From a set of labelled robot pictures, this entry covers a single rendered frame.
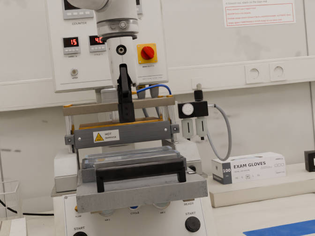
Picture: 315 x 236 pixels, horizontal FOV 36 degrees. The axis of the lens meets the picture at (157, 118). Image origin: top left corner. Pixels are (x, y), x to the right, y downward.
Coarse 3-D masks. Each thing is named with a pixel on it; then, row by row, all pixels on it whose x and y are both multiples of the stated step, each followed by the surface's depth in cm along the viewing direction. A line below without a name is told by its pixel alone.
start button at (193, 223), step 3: (189, 219) 103; (192, 219) 103; (195, 219) 103; (189, 222) 102; (192, 222) 102; (195, 222) 102; (198, 222) 102; (189, 225) 102; (192, 225) 102; (195, 225) 102; (198, 225) 102; (189, 228) 102; (192, 228) 102; (195, 228) 102
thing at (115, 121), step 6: (114, 114) 122; (114, 120) 123; (138, 120) 121; (144, 120) 118; (150, 120) 117; (156, 120) 117; (162, 120) 117; (84, 126) 117; (90, 126) 115; (96, 126) 115; (102, 126) 115
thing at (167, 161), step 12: (108, 168) 79; (120, 168) 79; (132, 168) 79; (144, 168) 80; (156, 168) 80; (168, 168) 80; (180, 168) 81; (96, 180) 79; (108, 180) 79; (180, 180) 81
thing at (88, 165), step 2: (176, 150) 97; (150, 152) 98; (134, 154) 98; (166, 154) 93; (178, 154) 93; (146, 156) 92; (178, 156) 93; (128, 158) 92; (112, 160) 91; (92, 162) 91; (94, 162) 91; (86, 164) 91; (88, 164) 91; (90, 164) 91; (92, 164) 91; (86, 166) 91; (88, 166) 91; (90, 166) 91; (92, 166) 91; (94, 166) 91
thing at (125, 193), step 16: (128, 160) 86; (144, 160) 87; (80, 176) 98; (160, 176) 87; (176, 176) 87; (192, 176) 86; (80, 192) 80; (96, 192) 79; (112, 192) 79; (128, 192) 79; (144, 192) 80; (160, 192) 80; (176, 192) 81; (192, 192) 81; (80, 208) 78; (96, 208) 79; (112, 208) 79
